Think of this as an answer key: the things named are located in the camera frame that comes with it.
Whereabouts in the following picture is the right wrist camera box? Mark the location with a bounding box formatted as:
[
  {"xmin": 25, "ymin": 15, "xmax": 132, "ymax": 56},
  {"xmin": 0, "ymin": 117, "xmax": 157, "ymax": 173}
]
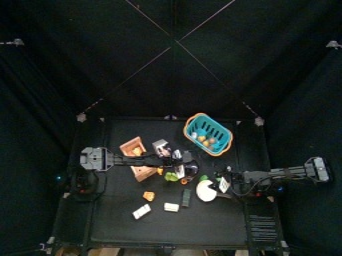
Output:
[{"xmin": 230, "ymin": 169, "xmax": 246, "ymax": 183}]

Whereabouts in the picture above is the white text sticker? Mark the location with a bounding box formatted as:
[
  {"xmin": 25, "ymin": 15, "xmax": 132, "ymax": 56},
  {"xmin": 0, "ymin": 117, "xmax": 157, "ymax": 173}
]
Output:
[{"xmin": 248, "ymin": 214, "xmax": 278, "ymax": 248}]

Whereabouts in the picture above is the white toy block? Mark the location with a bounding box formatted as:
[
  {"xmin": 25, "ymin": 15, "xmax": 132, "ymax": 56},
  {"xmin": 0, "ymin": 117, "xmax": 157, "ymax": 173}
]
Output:
[
  {"xmin": 131, "ymin": 208, "xmax": 145, "ymax": 221},
  {"xmin": 137, "ymin": 203, "xmax": 153, "ymax": 216}
]

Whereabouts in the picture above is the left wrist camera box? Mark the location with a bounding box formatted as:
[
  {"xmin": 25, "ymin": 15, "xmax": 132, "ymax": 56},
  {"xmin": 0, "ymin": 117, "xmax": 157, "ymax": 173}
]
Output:
[{"xmin": 180, "ymin": 150, "xmax": 195, "ymax": 164}]

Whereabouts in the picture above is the teal basket with orange rim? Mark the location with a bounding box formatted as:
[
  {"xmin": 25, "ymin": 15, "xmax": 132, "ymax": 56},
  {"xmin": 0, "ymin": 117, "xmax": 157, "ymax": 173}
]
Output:
[{"xmin": 181, "ymin": 112, "xmax": 235, "ymax": 158}]

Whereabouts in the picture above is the green toy vegetable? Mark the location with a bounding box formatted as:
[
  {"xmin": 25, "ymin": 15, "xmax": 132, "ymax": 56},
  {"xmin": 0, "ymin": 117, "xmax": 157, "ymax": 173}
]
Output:
[{"xmin": 163, "ymin": 171, "xmax": 180, "ymax": 183}]

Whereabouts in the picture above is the white block with yellow top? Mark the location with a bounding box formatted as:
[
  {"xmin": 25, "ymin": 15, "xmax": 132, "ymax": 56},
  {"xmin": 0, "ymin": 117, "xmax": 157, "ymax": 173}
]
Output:
[{"xmin": 163, "ymin": 202, "xmax": 181, "ymax": 214}]

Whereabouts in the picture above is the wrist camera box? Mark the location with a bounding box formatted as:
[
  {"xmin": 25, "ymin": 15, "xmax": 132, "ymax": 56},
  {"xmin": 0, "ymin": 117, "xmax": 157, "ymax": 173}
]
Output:
[
  {"xmin": 180, "ymin": 150, "xmax": 195, "ymax": 164},
  {"xmin": 230, "ymin": 169, "xmax": 246, "ymax": 183}
]

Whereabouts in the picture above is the yellow toy bell pepper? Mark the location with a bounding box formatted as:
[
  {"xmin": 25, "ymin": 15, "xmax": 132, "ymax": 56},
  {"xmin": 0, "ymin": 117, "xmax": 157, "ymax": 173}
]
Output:
[{"xmin": 141, "ymin": 190, "xmax": 157, "ymax": 203}]

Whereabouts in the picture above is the wooden toy tool box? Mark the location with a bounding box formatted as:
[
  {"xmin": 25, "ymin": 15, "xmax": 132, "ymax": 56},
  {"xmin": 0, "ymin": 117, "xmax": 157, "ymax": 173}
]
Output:
[{"xmin": 117, "ymin": 135, "xmax": 160, "ymax": 183}]

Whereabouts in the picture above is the black right camera cable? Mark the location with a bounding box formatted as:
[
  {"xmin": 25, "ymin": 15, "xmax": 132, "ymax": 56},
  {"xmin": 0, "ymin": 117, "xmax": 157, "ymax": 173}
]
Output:
[{"xmin": 228, "ymin": 174, "xmax": 274, "ymax": 198}]

